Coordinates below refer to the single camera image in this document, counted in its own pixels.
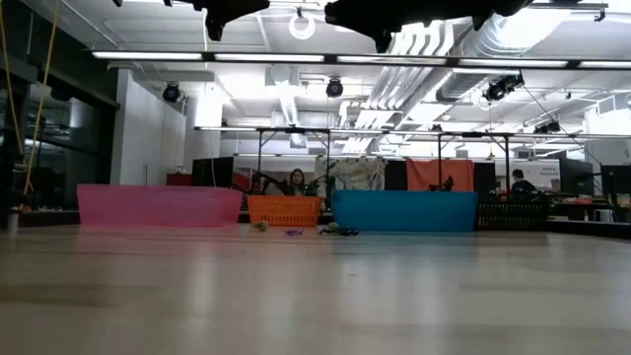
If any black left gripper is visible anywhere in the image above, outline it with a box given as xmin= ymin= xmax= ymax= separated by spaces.
xmin=194 ymin=0 xmax=271 ymax=42

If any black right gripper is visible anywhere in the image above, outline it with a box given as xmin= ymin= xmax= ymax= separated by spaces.
xmin=323 ymin=0 xmax=497 ymax=54

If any blue plastic bin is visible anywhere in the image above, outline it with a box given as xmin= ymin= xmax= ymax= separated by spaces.
xmin=331 ymin=189 xmax=479 ymax=234

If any orange plastic basket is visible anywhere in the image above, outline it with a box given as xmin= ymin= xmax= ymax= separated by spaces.
xmin=245 ymin=194 xmax=324 ymax=229

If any black plastic basket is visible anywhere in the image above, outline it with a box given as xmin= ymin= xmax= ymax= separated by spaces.
xmin=475 ymin=200 xmax=550 ymax=232

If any round white ceiling lamp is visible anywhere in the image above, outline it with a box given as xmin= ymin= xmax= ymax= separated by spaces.
xmin=288 ymin=12 xmax=316 ymax=41

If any long ceiling light strip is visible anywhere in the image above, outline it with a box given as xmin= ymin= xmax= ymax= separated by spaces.
xmin=91 ymin=48 xmax=631 ymax=71

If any beige patterned cloth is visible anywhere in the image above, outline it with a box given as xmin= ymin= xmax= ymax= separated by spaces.
xmin=315 ymin=157 xmax=388 ymax=193

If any black monitor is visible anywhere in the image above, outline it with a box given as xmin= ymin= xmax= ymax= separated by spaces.
xmin=190 ymin=156 xmax=235 ymax=189
xmin=599 ymin=165 xmax=631 ymax=196
xmin=559 ymin=157 xmax=596 ymax=197

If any orange hanging cloth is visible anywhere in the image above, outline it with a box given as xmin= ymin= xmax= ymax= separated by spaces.
xmin=406 ymin=158 xmax=476 ymax=193

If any person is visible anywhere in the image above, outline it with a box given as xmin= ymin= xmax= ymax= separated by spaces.
xmin=510 ymin=169 xmax=539 ymax=196
xmin=288 ymin=168 xmax=310 ymax=197

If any pink plastic bin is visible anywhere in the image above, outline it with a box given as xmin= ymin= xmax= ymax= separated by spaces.
xmin=76 ymin=184 xmax=245 ymax=229

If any white sign board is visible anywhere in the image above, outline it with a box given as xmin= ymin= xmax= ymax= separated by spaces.
xmin=512 ymin=160 xmax=562 ymax=191

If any white cup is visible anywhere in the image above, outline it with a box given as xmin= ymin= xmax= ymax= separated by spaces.
xmin=5 ymin=206 xmax=21 ymax=235

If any black ceiling camera rig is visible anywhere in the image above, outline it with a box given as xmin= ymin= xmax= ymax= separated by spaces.
xmin=482 ymin=72 xmax=526 ymax=104

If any black metal stand frame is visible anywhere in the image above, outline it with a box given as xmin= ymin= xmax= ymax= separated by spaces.
xmin=255 ymin=126 xmax=514 ymax=194

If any yellow power cable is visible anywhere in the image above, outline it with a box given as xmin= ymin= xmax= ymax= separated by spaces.
xmin=0 ymin=0 xmax=61 ymax=198

